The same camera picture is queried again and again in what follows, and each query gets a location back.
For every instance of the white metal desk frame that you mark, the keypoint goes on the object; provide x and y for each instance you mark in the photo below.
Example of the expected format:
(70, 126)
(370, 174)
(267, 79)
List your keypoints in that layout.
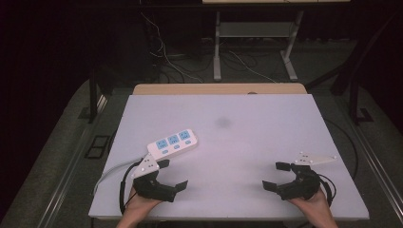
(217, 63)

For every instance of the black metal stand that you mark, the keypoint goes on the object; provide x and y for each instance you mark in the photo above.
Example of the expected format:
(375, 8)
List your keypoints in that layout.
(354, 101)
(92, 95)

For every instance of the person's right hand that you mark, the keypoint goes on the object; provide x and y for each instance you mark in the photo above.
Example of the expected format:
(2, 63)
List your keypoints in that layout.
(309, 203)

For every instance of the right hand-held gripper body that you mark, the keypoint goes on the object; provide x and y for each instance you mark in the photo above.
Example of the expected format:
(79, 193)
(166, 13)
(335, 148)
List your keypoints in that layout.
(302, 185)

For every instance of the white power strip blue sockets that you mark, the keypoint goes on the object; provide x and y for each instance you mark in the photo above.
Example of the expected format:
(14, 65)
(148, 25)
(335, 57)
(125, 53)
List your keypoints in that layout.
(172, 144)

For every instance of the person's left hand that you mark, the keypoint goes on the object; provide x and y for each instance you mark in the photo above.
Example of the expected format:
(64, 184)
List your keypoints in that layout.
(139, 205)

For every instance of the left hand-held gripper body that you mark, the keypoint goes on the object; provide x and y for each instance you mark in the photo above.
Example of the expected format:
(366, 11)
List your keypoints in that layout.
(151, 186)

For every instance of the aluminium floor rail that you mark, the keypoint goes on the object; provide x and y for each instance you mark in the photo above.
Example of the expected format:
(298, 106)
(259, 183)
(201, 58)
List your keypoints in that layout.
(72, 164)
(377, 160)

